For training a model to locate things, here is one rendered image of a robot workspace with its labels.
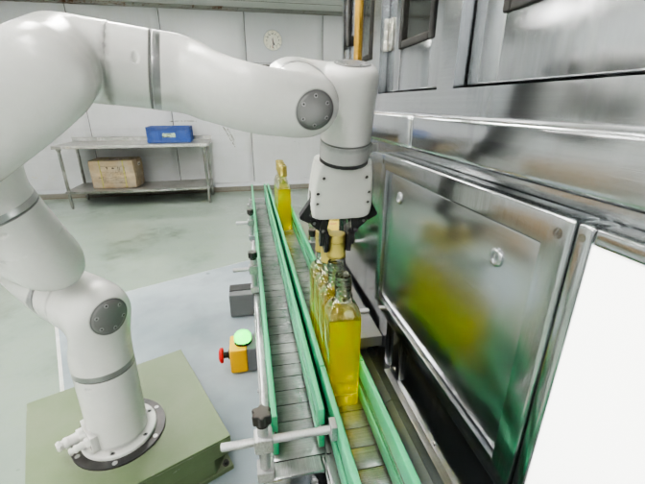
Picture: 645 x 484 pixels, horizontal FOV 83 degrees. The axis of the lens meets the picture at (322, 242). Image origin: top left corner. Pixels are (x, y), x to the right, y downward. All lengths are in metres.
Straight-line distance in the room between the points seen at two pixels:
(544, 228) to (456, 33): 0.32
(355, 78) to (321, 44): 6.05
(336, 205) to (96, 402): 0.50
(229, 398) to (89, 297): 0.46
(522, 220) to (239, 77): 0.32
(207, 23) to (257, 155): 2.01
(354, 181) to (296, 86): 0.20
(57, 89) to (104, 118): 6.30
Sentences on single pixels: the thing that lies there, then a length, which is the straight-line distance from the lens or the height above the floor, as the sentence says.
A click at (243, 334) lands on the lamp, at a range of 0.99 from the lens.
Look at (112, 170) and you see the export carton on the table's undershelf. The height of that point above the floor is 0.51.
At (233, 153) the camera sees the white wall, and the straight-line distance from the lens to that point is 6.43.
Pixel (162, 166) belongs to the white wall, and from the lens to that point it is 6.59.
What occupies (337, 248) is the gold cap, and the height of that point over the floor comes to 1.17.
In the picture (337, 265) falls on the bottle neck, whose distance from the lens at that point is 0.66.
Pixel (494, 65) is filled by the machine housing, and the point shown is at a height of 1.46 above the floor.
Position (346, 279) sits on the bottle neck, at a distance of 0.61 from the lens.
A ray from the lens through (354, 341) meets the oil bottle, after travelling 0.66.
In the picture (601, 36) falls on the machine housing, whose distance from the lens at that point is 0.44.
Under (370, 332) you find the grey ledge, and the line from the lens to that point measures 0.94.
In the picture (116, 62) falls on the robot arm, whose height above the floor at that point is 1.45.
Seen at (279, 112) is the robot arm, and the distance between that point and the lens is 0.43.
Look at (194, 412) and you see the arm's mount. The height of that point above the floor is 0.84.
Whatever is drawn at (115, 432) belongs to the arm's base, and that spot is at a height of 0.89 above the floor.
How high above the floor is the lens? 1.41
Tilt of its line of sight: 21 degrees down
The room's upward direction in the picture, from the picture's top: straight up
